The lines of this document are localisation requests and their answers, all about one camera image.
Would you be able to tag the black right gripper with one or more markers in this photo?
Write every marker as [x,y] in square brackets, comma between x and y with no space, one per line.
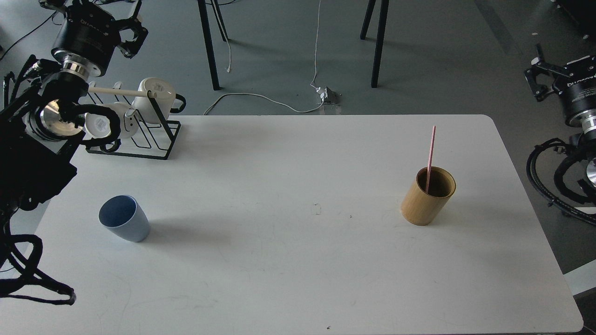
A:
[577,92]

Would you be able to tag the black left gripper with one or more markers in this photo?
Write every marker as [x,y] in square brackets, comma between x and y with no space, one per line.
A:
[91,33]

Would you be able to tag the blue plastic cup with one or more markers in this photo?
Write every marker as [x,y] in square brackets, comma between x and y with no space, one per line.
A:
[123,216]

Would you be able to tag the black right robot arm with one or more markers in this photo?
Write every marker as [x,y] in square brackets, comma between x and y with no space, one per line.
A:
[580,148]

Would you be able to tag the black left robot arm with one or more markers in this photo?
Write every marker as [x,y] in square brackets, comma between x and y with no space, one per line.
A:
[43,124]

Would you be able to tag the black table leg left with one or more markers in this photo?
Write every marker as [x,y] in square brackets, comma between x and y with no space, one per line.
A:
[208,42]

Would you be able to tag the black table leg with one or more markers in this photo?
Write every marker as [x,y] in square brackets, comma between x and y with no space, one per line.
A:
[208,42]
[380,38]

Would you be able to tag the white mug front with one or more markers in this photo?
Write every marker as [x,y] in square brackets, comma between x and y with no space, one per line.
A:
[99,126]

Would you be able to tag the black table leg right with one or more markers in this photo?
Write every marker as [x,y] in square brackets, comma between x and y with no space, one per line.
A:
[380,38]

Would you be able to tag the bamboo cylinder holder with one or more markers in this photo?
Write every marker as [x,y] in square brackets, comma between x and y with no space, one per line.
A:
[427,195]

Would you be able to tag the white power adapter plug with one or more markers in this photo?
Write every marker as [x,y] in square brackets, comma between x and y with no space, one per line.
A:
[328,96]

